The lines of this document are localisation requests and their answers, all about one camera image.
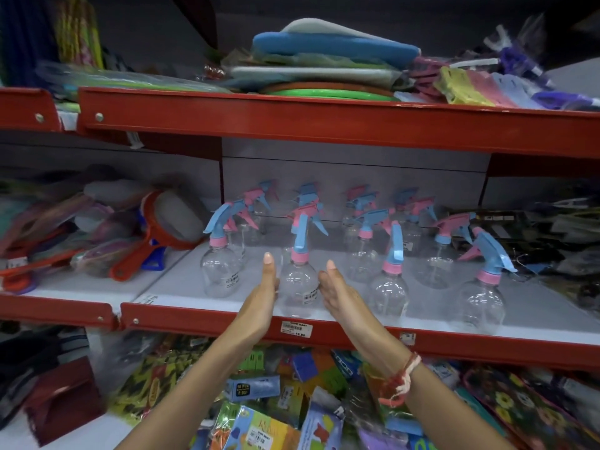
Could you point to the pile of dark packaged items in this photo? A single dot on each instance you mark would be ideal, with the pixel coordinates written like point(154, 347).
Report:
point(553, 248)

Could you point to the short red shelf white board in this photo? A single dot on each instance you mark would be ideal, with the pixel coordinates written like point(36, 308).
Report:
point(56, 311)

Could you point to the person's left forearm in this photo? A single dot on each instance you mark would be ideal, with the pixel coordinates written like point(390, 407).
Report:
point(197, 393)

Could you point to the short red metal shelf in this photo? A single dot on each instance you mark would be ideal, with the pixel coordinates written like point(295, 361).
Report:
point(26, 110)

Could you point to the white price label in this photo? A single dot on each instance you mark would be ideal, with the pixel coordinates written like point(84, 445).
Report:
point(296, 328)

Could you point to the orange brush with grey sponge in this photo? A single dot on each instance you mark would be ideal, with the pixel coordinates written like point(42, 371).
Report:
point(161, 229)

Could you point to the white packaged flat pad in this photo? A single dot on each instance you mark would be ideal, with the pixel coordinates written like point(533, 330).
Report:
point(314, 73)

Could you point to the group of clear spray bottles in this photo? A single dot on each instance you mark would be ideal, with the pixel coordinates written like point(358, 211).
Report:
point(389, 285)

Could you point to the dark red bag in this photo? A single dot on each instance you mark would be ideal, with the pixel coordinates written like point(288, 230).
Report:
point(61, 400)

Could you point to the green plastic plate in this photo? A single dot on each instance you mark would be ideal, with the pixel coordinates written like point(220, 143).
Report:
point(330, 94)

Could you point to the colourful hanging packets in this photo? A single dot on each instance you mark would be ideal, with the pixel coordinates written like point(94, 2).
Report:
point(77, 30)

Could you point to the white foam pad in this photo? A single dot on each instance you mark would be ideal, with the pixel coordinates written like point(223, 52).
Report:
point(323, 27)

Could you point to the person's left thumb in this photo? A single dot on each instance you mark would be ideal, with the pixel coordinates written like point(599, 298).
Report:
point(268, 271)

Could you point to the pile of packaged brushes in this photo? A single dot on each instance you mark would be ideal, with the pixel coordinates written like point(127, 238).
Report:
point(56, 229)

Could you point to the green packaged flat items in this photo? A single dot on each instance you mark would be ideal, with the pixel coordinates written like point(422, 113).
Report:
point(122, 80)

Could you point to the pile of colourful packets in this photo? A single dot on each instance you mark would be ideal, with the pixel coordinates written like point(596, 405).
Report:
point(300, 398)

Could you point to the pile of purple packaged tools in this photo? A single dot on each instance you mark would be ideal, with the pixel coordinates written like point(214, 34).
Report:
point(529, 65)

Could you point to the person's right thumb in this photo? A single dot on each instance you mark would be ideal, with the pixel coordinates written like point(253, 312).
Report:
point(333, 276)

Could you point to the single clear bottle blue trigger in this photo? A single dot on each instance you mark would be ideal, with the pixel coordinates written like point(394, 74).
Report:
point(298, 288)

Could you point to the person's right forearm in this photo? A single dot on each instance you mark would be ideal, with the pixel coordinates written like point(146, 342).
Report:
point(450, 412)

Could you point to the long red metal shelf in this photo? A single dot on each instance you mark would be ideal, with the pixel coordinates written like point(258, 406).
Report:
point(328, 121)

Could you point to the blue foam pad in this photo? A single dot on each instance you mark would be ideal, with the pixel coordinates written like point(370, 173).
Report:
point(335, 46)

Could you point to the blue packet with dark label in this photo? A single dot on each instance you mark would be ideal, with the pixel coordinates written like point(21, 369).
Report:
point(253, 388)

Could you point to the long red shelf with label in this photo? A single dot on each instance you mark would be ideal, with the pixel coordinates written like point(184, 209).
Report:
point(468, 344)

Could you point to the floral patterned packaged mat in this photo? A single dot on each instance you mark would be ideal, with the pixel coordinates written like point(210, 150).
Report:
point(529, 407)

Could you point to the person's right hand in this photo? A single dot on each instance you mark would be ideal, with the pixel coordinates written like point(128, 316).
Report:
point(349, 306)

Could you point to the person's left hand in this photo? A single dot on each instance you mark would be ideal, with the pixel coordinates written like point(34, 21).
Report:
point(255, 304)

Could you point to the pile of pastel cloth packets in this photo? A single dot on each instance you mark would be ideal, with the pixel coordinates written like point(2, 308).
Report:
point(483, 88)

